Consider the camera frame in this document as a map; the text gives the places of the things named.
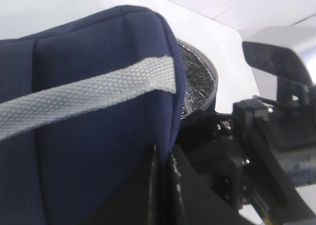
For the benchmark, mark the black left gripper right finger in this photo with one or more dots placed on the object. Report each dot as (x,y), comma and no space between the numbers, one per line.
(192,202)

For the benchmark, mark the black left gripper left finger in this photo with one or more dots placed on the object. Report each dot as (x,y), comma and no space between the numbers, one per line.
(135,202)

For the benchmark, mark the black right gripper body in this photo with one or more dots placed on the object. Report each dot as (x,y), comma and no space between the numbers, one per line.
(257,155)

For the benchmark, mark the navy blue lunch bag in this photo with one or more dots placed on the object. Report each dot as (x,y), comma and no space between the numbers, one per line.
(79,105)

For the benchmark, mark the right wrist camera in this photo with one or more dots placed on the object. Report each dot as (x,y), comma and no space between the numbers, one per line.
(283,60)

